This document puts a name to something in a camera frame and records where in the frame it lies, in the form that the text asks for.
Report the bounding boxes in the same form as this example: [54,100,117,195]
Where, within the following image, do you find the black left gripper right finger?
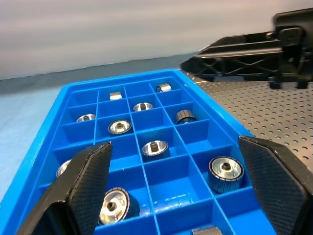
[238,136,313,235]

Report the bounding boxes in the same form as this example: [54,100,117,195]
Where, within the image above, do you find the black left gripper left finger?
[16,141,113,235]

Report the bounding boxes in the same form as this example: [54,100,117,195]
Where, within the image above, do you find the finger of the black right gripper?
[197,31,284,58]
[180,52,279,83]

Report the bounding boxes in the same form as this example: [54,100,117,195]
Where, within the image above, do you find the metal nut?
[190,225,223,235]

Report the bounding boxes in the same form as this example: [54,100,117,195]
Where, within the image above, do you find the perforated steel tray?
[182,70,313,172]

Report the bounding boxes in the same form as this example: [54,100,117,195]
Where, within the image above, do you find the blue plastic compartment tray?
[0,68,277,235]

